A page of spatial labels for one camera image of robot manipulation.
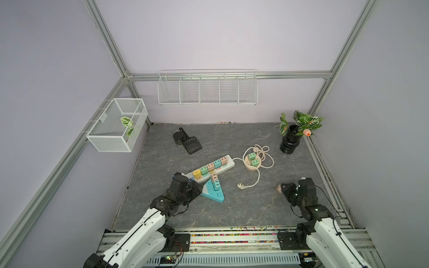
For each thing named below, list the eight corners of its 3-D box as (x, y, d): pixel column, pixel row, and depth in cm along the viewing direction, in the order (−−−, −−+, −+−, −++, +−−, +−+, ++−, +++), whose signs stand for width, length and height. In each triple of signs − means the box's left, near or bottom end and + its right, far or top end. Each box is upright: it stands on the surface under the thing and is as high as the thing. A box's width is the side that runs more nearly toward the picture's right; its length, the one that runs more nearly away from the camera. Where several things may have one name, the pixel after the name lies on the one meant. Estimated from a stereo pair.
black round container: (173, 144, 112) (172, 140, 108) (175, 134, 117) (174, 130, 114) (183, 144, 112) (181, 140, 108) (184, 134, 117) (183, 130, 114)
